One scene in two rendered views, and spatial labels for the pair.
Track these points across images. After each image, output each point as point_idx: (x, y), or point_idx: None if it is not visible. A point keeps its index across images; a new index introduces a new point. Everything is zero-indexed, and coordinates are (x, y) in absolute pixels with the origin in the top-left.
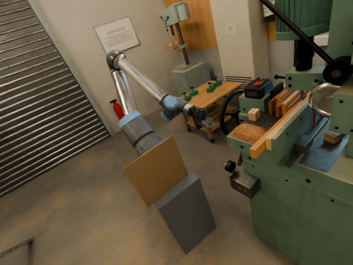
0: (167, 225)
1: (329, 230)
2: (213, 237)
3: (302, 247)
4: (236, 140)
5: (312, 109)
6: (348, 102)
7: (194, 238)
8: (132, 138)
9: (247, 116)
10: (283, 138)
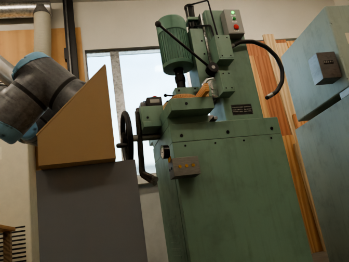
0: (135, 220)
1: (253, 177)
2: None
3: (250, 240)
4: (180, 99)
5: None
6: (225, 73)
7: None
8: (64, 73)
9: (153, 120)
10: None
